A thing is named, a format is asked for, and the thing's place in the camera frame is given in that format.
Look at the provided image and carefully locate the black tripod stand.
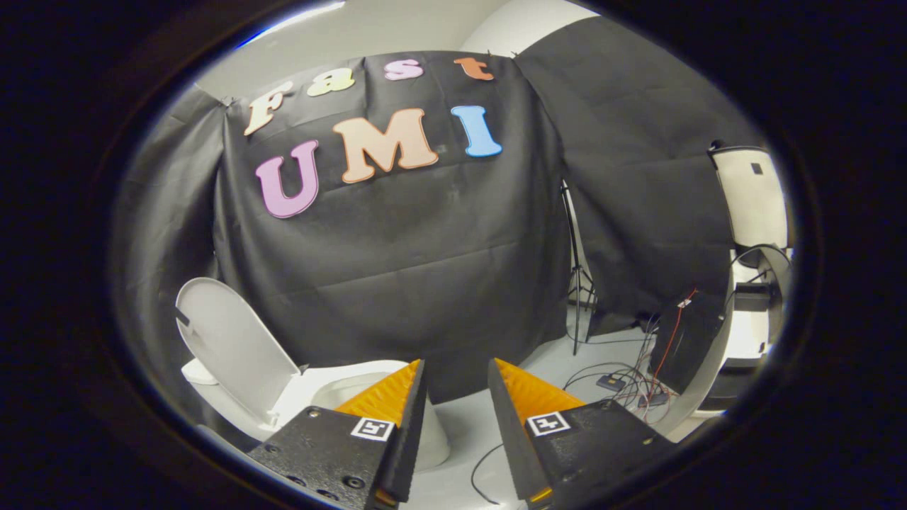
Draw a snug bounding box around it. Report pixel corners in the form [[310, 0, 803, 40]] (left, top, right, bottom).
[[560, 181, 599, 355]]

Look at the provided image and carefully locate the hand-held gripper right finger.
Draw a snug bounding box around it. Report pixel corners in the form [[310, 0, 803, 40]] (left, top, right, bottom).
[[486, 357, 674, 510]]

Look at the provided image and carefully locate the looped black cable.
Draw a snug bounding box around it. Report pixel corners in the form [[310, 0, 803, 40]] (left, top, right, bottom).
[[730, 244, 791, 285]]

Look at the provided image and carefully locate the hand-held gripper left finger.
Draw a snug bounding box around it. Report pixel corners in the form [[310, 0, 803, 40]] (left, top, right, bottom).
[[245, 358, 428, 510]]

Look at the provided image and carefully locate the loose black floor cable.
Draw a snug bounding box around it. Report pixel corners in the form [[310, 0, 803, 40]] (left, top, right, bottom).
[[471, 443, 505, 505]]

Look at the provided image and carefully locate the white panel with black trim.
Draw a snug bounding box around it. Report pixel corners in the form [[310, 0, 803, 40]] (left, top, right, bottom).
[[709, 142, 789, 249]]

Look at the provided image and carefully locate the large black case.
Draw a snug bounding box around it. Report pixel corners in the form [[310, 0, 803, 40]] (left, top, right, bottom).
[[648, 287, 731, 394]]

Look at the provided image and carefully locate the tangle of black floor cables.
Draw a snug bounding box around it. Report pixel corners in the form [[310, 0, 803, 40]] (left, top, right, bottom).
[[563, 312, 681, 419]]

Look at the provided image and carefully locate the small black box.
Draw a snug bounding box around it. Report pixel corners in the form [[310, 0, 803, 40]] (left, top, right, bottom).
[[733, 283, 771, 312]]

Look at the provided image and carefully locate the black backdrop cloth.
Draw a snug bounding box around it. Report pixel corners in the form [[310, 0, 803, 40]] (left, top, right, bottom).
[[113, 14, 752, 443]]

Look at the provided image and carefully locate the white ceramic toilet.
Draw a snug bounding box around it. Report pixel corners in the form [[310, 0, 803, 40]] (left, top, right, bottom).
[[181, 358, 451, 472]]

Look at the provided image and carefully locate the thin red cable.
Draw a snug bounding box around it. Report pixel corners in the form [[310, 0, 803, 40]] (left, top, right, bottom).
[[652, 287, 699, 383]]

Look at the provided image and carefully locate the white toilet lid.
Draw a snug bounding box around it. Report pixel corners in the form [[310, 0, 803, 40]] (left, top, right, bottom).
[[175, 277, 302, 426]]

